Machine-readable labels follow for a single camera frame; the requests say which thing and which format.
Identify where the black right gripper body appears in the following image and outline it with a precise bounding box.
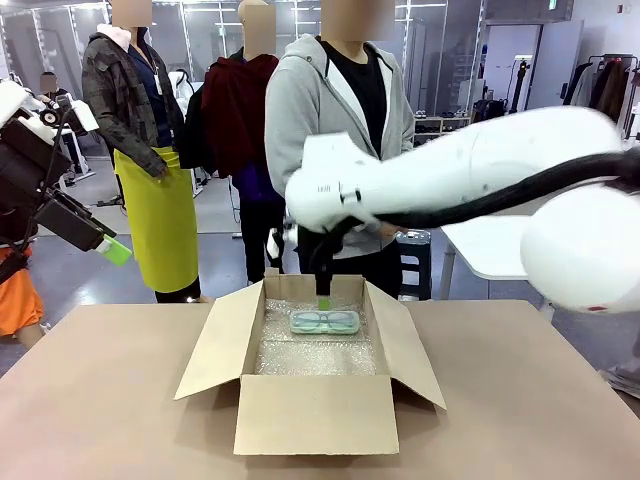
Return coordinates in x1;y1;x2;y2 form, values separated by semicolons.
308;222;351;296

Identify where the mannequin with yellow apron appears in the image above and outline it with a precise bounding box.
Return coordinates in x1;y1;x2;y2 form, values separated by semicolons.
81;0;202;305

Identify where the orange garment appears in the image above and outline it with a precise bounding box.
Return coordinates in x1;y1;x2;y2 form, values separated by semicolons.
0;244;46;351

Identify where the mint green glasses case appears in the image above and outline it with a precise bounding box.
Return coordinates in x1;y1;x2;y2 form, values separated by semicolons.
289;309;360;338

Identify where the black plastic stool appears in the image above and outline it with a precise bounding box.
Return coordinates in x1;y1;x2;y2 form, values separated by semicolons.
397;229;434;301

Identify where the open cardboard shipping box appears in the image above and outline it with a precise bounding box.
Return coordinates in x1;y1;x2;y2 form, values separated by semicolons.
173;273;448;457

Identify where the low wooden shoe shelf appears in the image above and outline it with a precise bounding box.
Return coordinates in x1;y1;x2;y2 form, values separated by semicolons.
413;112;474;149

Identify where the white side table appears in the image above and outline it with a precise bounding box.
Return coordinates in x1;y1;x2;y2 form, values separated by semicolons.
439;214;556;321

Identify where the white background desk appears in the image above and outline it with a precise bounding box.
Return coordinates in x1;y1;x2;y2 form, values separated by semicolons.
54;124;96;189

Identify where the clothes rack with garments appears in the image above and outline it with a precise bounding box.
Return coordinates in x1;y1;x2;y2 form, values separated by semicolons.
562;52;640;141

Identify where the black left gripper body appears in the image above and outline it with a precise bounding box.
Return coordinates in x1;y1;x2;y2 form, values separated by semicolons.
34;188;119;254

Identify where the seated person in background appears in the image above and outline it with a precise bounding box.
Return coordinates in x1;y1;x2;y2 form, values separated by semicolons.
38;71;71;101

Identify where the person in grey hoodie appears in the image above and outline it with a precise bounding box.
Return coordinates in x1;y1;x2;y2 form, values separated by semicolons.
264;0;416;301

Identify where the clear bubble wrap sheet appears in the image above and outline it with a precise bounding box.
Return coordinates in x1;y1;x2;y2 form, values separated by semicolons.
253;297;379;377

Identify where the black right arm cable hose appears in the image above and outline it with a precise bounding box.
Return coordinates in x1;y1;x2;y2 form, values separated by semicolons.
344;147;640;232

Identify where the mannequin with dark red coat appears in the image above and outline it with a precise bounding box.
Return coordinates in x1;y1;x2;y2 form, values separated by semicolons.
178;0;289;286

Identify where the black tripod stand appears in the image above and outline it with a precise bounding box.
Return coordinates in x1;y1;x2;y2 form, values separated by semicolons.
512;57;531;114

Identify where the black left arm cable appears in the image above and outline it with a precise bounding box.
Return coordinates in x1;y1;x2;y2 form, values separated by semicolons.
19;107;71;251

